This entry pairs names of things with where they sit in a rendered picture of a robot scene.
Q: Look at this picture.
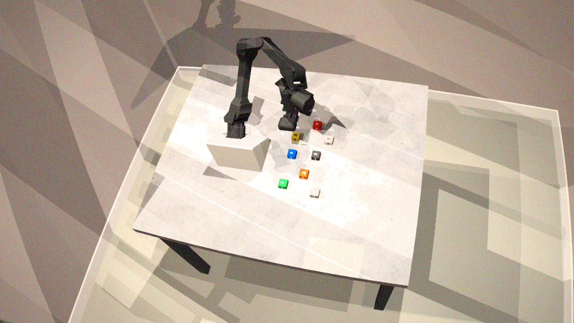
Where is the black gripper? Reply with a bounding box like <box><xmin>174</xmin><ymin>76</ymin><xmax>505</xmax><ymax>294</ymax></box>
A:
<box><xmin>278</xmin><ymin>99</ymin><xmax>299</xmax><ymax>131</ymax></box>

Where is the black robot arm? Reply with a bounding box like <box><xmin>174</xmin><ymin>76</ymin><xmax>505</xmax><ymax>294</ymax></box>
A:
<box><xmin>223</xmin><ymin>37</ymin><xmax>315</xmax><ymax>139</ymax></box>

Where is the blue block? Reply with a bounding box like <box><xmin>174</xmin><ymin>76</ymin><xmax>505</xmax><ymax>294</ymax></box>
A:
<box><xmin>287</xmin><ymin>149</ymin><xmax>297</xmax><ymax>159</ymax></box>

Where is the green block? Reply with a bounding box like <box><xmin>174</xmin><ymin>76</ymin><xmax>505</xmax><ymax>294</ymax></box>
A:
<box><xmin>278</xmin><ymin>179</ymin><xmax>289</xmax><ymax>189</ymax></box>

